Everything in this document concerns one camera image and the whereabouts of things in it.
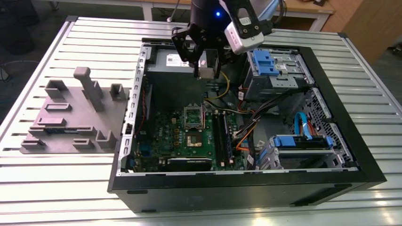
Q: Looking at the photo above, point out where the metal drive cage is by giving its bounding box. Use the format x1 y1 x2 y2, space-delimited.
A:
245 48 316 102

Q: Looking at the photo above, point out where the silver CPU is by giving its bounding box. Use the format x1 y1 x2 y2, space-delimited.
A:
200 67 218 80

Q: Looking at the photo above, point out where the black cable bundle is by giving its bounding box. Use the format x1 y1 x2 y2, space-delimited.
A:
234 87 308 170

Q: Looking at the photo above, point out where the grey parts rack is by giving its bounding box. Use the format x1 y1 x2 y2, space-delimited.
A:
19 66 133 155

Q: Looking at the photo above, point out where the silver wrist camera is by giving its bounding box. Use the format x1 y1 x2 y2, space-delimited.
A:
224 0 276 56

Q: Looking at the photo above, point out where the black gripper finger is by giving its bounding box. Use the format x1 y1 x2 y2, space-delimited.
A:
204 29 229 79
172 23 208 78

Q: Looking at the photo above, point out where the yellow wire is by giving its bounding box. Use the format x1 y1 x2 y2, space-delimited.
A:
204 71 232 102

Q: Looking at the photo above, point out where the black graphics card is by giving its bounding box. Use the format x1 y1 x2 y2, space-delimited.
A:
160 156 213 172

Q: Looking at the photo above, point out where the metal socket cover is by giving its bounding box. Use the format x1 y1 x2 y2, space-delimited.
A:
184 104 208 130

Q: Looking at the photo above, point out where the wooden cabinet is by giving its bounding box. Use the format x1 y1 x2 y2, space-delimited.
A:
324 0 402 64

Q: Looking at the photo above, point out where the grey power supply unit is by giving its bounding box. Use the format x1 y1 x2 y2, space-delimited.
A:
145 48 209 111

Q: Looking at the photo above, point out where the green motherboard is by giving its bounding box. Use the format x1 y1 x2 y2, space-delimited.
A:
131 103 249 172

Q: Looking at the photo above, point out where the black office chair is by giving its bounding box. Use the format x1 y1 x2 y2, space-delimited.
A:
0 0 41 56

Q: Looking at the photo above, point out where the silver disk bay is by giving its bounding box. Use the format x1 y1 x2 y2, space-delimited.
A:
256 141 356 170

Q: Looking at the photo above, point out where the blue plastic drive bracket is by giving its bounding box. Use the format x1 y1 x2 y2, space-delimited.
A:
253 50 281 77

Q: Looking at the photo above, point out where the black PC case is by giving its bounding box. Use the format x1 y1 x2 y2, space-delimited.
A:
107 37 388 214

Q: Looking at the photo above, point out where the CPU socket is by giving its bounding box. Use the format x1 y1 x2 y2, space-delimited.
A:
185 131 208 148

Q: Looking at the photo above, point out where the blue flat wire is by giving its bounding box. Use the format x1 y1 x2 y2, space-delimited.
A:
296 112 316 139

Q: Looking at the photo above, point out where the hard disk in blue carrier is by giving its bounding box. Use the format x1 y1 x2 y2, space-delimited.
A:
272 135 336 151

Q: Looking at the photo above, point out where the orange wire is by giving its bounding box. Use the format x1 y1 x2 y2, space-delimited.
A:
236 128 254 151

